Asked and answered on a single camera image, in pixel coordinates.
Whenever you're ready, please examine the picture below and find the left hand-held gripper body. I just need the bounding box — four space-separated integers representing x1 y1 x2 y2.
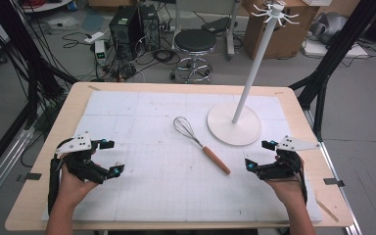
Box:
55 131 110 185

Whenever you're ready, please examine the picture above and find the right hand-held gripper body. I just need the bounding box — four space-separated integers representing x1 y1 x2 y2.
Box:
256 134 321 181

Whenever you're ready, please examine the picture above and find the white hook rack stand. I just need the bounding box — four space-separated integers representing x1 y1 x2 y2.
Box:
207 0 301 147

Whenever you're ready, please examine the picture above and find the wire whisk with wooden handle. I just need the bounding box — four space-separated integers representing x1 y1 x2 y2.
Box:
172 116 232 176

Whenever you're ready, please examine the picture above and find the person's right hand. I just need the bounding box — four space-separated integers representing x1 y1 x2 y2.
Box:
265 155 307 208

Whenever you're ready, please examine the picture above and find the person's left hand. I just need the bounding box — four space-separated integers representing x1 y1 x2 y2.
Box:
57 153 100 210

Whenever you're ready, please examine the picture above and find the black tape strip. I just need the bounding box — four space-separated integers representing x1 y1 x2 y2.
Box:
15 172 43 183
322 177 346 188

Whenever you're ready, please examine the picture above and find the white gridded foam mat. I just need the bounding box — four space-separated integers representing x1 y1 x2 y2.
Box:
41 90 324 223

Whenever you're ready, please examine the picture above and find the white device with green display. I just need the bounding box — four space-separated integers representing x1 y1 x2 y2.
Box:
94 39 108 67

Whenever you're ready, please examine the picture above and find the white power strip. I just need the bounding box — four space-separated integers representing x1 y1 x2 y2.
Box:
83 30 106 45

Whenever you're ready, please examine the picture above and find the brown cardboard box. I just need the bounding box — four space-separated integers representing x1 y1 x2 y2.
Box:
242 0 321 62

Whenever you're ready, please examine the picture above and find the large black computer tower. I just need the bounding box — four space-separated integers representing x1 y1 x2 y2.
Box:
109 5 145 62

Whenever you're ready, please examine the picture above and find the white flat board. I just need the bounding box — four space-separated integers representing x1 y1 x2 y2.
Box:
301 38 370 60

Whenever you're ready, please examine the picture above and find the slim black computer tower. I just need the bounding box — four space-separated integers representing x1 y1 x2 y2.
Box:
139 4 162 52

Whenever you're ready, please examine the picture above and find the black round stool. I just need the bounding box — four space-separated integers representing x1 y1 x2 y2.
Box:
168 28 217 85

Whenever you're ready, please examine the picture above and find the black laptop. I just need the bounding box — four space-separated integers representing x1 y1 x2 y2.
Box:
201 16 232 34

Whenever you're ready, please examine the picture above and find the grey bag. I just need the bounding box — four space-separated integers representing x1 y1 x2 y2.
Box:
308 12 350 45

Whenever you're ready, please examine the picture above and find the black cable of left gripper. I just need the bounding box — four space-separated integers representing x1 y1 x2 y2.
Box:
47 138 76 215

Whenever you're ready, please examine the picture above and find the aluminium rail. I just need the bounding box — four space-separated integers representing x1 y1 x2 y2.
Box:
0 126 36 214
303 109 364 235

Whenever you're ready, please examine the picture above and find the black metal frame stand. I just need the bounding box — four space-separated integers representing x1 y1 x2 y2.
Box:
0 0 80 185
288 0 376 143

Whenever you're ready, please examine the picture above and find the coiled black cable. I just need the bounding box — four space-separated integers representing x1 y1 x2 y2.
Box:
152 48 178 66

